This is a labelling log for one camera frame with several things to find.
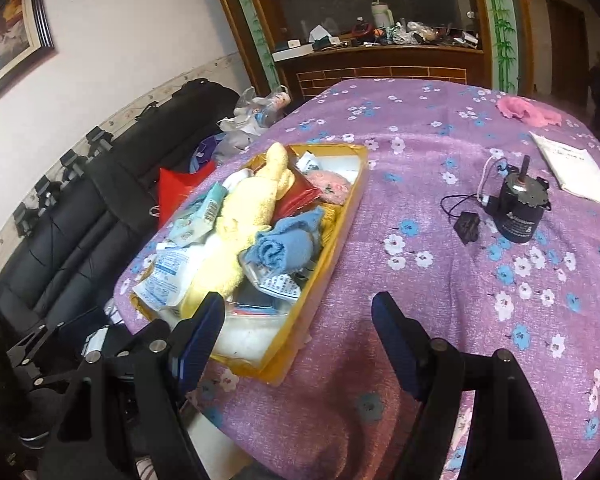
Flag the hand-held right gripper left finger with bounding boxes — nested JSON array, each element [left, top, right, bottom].
[[40, 290, 227, 480]]

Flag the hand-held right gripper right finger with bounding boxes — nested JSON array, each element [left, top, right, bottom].
[[371, 291, 563, 480]]

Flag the plain white soft packet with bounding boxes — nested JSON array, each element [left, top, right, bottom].
[[212, 310, 283, 361]]

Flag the blue printed desiccant packet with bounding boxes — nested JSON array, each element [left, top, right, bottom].
[[132, 242, 211, 311]]

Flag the yellow taped cardboard box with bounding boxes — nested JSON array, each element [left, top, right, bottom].
[[129, 142, 370, 386]]

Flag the blue dotted silver packet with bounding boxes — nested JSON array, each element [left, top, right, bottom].
[[256, 269, 307, 302]]

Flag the blue towel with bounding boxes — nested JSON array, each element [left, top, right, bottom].
[[242, 206, 327, 275]]

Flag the teal printed packet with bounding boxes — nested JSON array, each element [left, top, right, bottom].
[[172, 181, 232, 247]]

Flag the yellow towel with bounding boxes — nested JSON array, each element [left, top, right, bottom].
[[180, 142, 297, 311]]

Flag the dark red packet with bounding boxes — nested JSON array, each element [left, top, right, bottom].
[[275, 170, 322, 213]]

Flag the pink fluffy item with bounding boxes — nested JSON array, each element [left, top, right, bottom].
[[305, 170, 353, 206]]

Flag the purple floral tablecloth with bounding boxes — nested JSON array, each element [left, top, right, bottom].
[[117, 77, 600, 480]]

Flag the black power plug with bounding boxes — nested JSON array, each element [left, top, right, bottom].
[[454, 211, 481, 246]]

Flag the black clamp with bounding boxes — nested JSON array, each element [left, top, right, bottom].
[[85, 127, 115, 153], [60, 150, 88, 181], [34, 178, 61, 208], [12, 207, 36, 236]]

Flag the red bag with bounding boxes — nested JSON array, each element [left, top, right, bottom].
[[157, 160, 218, 218]]

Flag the black sofa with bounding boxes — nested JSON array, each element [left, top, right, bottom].
[[0, 78, 241, 341]]

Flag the black electric motor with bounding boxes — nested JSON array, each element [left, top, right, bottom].
[[495, 156, 552, 245]]

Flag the purple bag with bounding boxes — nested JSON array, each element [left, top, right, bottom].
[[192, 135, 222, 167]]

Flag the white paper booklet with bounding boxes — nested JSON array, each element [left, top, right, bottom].
[[529, 131, 600, 211]]

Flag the pink cloth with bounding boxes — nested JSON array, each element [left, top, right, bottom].
[[496, 96, 563, 128]]

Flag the dark wooden cabinet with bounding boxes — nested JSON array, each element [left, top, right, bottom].
[[205, 0, 533, 106]]

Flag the clutter pile on cabinet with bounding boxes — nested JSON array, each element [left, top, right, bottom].
[[272, 15, 483, 53]]

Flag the white cup with straw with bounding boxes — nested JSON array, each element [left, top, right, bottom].
[[371, 0, 395, 28]]

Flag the brown wooden door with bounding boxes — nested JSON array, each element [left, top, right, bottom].
[[545, 0, 592, 111]]

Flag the motor cable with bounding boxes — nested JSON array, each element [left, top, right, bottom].
[[440, 155, 511, 221]]

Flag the framed wall picture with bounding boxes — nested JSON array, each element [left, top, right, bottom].
[[0, 0, 56, 111]]

